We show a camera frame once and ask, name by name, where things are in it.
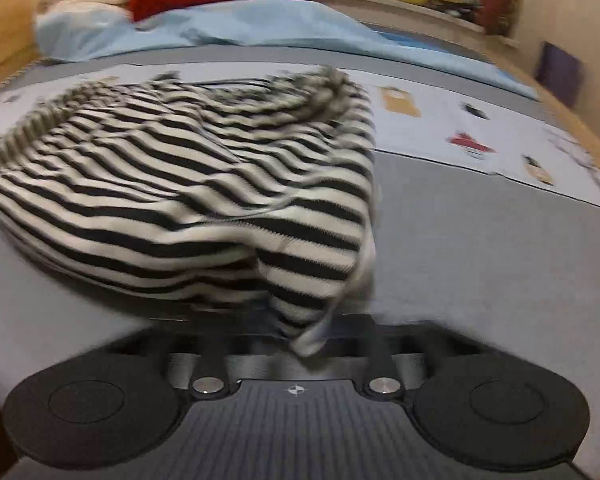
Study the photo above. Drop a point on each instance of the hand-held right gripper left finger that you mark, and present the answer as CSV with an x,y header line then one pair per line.
x,y
211,356

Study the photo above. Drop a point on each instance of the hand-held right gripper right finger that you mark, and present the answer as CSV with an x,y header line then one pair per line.
x,y
384,356

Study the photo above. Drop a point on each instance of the black white striped hoodie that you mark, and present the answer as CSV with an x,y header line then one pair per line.
x,y
180,185

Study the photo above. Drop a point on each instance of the blue cloth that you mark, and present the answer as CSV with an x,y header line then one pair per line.
x,y
430,42

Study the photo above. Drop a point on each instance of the light blue sheet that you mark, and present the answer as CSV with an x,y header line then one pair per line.
x,y
260,25

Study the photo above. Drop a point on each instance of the white window sill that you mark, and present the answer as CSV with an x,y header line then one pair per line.
x,y
405,7

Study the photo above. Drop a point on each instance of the red cushion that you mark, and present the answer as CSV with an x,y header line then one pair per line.
x,y
500,2

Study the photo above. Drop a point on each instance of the wooden headboard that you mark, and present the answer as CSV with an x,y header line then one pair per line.
x,y
5,25

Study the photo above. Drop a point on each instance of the wooden bed side rail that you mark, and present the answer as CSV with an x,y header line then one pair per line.
x,y
595,145

